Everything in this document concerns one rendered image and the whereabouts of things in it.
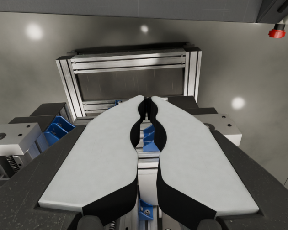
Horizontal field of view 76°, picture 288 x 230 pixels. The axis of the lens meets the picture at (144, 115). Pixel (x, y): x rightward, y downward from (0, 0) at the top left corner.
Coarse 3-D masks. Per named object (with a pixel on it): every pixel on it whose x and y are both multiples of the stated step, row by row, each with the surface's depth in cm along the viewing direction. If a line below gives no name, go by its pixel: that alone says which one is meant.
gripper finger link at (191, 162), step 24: (168, 120) 9; (192, 120) 9; (168, 144) 7; (192, 144) 8; (216, 144) 8; (168, 168) 6; (192, 168) 6; (216, 168) 6; (168, 192) 6; (192, 192) 6; (216, 192) 6; (240, 192) 6; (192, 216) 6; (216, 216) 5
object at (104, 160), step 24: (96, 120) 9; (120, 120) 9; (96, 144) 7; (120, 144) 7; (72, 168) 6; (96, 168) 6; (120, 168) 6; (48, 192) 5; (72, 192) 5; (96, 192) 5; (120, 192) 6; (120, 216) 6
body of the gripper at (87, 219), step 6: (84, 216) 5; (90, 216) 5; (96, 216) 5; (78, 222) 5; (84, 222) 5; (90, 222) 5; (96, 222) 5; (204, 222) 5; (210, 222) 5; (216, 222) 5; (78, 228) 5; (84, 228) 5; (90, 228) 5; (96, 228) 5; (102, 228) 5; (198, 228) 5; (204, 228) 5; (210, 228) 5; (216, 228) 5
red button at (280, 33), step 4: (276, 24) 46; (280, 24) 45; (284, 24) 45; (276, 28) 46; (280, 28) 45; (272, 32) 46; (276, 32) 45; (280, 32) 45; (284, 32) 45; (272, 36) 46; (276, 36) 46; (280, 36) 45
